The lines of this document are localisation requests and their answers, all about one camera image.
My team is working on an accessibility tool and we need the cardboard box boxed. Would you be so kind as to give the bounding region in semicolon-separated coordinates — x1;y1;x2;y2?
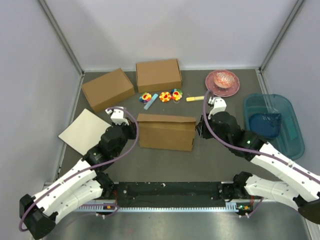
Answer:
137;113;197;152
81;68;136;113
135;58;182;93

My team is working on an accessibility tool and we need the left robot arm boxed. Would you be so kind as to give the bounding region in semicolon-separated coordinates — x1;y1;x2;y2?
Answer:
18;120;139;240

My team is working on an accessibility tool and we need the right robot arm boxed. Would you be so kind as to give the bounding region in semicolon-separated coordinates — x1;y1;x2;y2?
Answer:
196;111;320;224

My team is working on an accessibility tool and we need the white square board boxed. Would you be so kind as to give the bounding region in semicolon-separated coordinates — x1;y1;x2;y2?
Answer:
58;108;111;156

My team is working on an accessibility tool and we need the yellow chalk stick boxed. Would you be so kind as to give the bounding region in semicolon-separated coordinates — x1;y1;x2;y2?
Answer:
185;96;205;102

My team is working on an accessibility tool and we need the dark blue dish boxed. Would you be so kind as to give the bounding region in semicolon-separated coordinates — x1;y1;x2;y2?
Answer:
248;113;282;139

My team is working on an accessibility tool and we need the pink plate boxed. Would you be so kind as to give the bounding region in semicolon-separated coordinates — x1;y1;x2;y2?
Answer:
205;70;240;97

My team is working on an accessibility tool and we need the rainbow flower plush left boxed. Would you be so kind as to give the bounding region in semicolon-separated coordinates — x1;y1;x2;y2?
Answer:
139;92;152;104

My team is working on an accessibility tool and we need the rainbow flower plush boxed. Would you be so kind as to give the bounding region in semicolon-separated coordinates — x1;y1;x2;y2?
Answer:
139;92;152;104
170;88;183;101

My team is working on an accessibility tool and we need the blue chalk stick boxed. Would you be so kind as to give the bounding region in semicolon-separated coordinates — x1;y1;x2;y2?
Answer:
143;93;159;110

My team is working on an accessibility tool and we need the rainbow flower plush right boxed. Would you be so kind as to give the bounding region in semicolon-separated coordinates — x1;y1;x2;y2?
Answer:
170;88;183;101

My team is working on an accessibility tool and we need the teal plastic bin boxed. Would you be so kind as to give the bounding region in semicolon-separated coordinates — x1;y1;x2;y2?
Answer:
243;93;305;160

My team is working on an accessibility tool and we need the orange flower plush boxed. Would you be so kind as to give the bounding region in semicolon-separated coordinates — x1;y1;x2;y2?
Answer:
159;92;172;103

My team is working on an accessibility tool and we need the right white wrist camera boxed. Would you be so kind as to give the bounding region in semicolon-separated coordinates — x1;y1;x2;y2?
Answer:
207;96;227;120

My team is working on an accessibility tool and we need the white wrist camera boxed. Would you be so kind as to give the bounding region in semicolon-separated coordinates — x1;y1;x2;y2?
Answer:
207;96;227;120
105;106;129;126

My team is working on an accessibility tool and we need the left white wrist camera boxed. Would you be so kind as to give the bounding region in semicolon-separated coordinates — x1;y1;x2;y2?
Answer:
105;106;129;126

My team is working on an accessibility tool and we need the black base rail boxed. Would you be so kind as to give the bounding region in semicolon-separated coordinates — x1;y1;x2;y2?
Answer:
99;181;253;203

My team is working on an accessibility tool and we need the grey slotted cable duct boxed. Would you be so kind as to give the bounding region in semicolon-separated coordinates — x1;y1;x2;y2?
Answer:
77;201;253;213

